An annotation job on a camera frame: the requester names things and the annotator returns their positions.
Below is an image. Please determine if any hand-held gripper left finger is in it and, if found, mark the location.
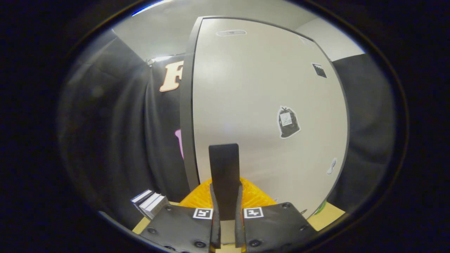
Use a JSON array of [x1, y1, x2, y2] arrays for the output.
[[140, 143, 226, 253]]

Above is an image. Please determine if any white shoe cabinet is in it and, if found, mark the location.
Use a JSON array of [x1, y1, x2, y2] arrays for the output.
[[179, 16, 351, 220]]

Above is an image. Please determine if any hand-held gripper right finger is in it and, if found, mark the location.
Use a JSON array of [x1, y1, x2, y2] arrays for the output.
[[225, 143, 317, 253]]

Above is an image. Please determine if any black backdrop cloth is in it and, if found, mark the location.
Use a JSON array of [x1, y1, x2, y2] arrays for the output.
[[326, 53, 398, 213], [57, 30, 192, 229]]

